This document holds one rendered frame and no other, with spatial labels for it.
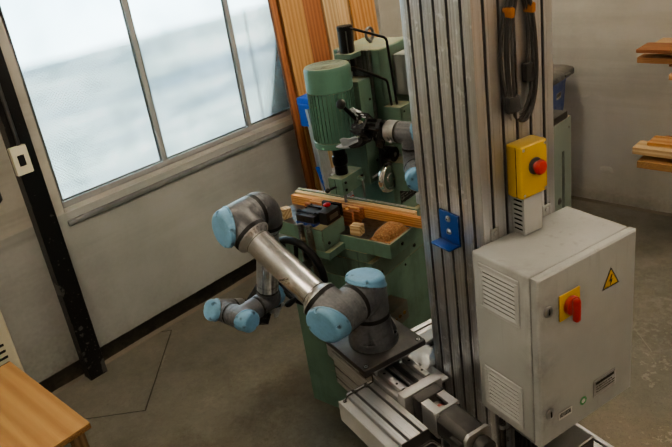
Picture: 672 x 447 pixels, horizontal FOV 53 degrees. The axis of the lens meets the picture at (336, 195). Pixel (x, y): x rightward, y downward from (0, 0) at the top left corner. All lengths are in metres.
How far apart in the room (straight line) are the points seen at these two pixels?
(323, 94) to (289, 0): 1.66
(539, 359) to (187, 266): 2.67
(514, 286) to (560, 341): 0.18
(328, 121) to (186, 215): 1.59
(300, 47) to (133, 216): 1.38
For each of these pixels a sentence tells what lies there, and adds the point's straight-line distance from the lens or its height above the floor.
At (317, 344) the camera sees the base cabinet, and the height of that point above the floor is 0.33.
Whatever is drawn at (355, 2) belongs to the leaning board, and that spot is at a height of 1.47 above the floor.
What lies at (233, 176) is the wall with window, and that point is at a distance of 4.04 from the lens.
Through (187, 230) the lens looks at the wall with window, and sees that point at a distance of 3.91.
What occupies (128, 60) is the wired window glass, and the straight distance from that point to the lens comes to 3.68.
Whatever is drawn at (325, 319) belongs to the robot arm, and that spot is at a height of 1.01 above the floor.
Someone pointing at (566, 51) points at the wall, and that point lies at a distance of 4.59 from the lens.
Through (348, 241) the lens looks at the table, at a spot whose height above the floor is 0.88.
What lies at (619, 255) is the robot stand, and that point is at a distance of 1.74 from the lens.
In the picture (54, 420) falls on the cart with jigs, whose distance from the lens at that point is 2.68.
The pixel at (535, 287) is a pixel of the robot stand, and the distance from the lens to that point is 1.54.
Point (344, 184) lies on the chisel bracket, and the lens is 2.62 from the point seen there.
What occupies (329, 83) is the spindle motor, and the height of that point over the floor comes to 1.46.
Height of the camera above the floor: 2.02
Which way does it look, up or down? 23 degrees down
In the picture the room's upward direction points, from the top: 9 degrees counter-clockwise
